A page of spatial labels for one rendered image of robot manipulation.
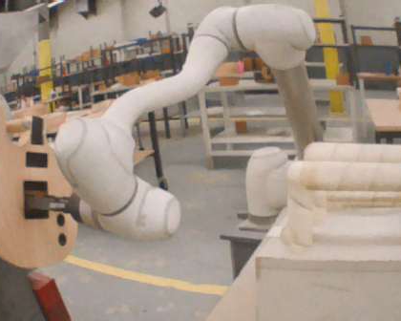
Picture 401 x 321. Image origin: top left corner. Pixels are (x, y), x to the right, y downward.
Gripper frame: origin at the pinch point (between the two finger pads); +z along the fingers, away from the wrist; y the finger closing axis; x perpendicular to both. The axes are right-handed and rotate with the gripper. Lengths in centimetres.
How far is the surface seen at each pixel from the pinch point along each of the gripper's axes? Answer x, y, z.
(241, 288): -13, 1, -54
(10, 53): 32.3, -20.8, -10.1
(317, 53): 370, 1034, 80
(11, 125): 18.4, -9.0, 1.7
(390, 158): 9, -16, -81
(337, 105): 143, 675, -3
